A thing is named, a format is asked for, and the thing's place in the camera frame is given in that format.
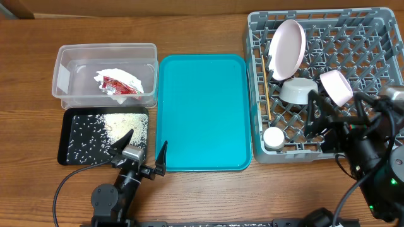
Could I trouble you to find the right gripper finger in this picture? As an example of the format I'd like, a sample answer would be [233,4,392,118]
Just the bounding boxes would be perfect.
[352,91,384,125]
[304,90,338,139]

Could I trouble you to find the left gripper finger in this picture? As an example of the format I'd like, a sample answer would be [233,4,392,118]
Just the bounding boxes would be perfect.
[109,129,134,151]
[155,141,168,176]

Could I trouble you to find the small pink plate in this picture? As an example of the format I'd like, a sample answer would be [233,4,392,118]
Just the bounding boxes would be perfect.
[319,70,353,107]

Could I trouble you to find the grey bowl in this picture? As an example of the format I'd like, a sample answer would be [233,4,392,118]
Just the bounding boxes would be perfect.
[279,78,318,105]

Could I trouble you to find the white cup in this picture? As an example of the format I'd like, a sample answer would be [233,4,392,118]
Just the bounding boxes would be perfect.
[263,127,285,151]

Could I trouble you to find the red snack wrapper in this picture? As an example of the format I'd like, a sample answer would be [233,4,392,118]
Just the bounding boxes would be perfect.
[101,76,138,95]

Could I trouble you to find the white napkin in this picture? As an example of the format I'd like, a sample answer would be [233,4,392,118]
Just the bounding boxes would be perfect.
[94,68,144,104]

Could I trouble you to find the large white plate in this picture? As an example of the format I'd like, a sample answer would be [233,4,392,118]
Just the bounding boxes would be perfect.
[268,20,306,81]

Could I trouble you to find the wooden chopstick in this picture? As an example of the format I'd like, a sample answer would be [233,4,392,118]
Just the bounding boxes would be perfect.
[261,54,271,122]

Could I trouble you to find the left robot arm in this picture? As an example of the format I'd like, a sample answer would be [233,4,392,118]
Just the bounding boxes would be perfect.
[90,129,168,226]

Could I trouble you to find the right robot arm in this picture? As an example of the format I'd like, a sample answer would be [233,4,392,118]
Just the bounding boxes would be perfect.
[304,87,403,226]

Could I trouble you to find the grey dishwasher rack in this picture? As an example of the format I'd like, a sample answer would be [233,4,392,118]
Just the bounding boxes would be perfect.
[244,8,403,163]

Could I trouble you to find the black tray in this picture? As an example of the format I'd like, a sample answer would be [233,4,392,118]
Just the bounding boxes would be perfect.
[57,107,149,165]

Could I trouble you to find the teal serving tray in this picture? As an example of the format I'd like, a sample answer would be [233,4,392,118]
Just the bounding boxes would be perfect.
[156,54,252,172]

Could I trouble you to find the clear plastic bin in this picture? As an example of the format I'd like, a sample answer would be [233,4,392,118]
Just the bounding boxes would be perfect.
[52,43,158,109]

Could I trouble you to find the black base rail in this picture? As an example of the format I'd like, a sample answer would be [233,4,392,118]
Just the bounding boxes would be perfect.
[78,218,360,227]

